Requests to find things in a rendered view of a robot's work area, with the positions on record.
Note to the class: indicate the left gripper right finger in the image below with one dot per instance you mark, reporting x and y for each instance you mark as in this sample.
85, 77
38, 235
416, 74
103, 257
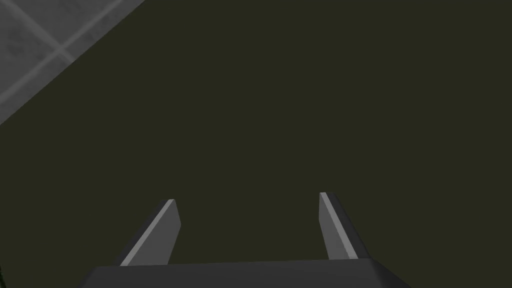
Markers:
338, 236

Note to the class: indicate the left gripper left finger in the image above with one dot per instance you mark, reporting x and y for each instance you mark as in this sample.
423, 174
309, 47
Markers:
158, 240

